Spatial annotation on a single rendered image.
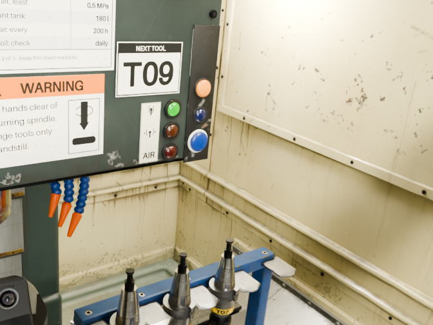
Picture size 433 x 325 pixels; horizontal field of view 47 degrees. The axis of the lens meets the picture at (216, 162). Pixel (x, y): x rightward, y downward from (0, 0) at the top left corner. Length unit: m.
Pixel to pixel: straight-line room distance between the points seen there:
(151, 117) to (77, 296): 1.45
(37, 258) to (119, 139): 0.90
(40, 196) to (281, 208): 0.75
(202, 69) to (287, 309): 1.12
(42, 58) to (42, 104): 0.05
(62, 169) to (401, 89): 0.92
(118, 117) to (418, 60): 0.84
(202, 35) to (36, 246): 0.96
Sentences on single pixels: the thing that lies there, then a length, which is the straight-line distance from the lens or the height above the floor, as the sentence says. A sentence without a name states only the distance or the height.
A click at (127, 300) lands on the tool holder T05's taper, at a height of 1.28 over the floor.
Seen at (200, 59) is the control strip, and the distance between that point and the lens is 0.72.
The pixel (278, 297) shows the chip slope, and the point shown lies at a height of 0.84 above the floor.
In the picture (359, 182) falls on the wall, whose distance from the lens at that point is 1.45.
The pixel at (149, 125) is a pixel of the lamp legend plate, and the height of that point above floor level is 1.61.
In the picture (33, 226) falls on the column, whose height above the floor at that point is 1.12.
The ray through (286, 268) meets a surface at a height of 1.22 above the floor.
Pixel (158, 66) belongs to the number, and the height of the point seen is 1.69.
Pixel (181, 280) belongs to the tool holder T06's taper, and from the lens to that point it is 0.95.
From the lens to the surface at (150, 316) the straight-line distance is 0.97.
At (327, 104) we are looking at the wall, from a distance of 1.48.
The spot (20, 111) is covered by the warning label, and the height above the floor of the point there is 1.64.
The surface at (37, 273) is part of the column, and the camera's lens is 1.56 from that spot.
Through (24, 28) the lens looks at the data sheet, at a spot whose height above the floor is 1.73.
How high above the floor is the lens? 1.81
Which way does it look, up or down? 20 degrees down
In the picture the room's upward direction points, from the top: 6 degrees clockwise
